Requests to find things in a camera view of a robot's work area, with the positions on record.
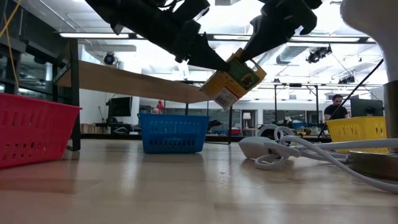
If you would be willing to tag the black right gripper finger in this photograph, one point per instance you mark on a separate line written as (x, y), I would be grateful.
(264, 37)

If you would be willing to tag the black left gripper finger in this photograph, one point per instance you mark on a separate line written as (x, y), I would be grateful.
(202, 53)

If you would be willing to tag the orange snack packet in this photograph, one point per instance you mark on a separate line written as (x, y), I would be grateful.
(230, 84)

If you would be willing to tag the wooden desk shelf riser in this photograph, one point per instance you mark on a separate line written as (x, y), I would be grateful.
(124, 82)

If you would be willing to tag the black ceiling spotlight cluster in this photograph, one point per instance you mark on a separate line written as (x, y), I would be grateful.
(317, 55)

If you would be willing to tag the person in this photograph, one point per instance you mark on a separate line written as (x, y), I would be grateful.
(335, 112)
(160, 107)

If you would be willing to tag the black round ceiling device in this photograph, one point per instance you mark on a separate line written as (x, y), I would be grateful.
(109, 58)

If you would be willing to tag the white mushroom table lamp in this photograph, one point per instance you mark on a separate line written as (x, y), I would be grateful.
(373, 18)

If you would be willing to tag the blue plastic basket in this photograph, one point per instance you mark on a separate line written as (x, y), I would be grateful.
(174, 133)

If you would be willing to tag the black computer monitor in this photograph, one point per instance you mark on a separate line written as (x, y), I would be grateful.
(119, 107)
(367, 107)

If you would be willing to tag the yellow plastic basket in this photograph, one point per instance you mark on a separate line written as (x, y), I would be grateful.
(354, 130)

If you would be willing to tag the red plastic basket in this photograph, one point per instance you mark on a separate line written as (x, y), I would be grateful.
(37, 130)

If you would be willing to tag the black metal table frame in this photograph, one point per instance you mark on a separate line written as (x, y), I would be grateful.
(360, 86)

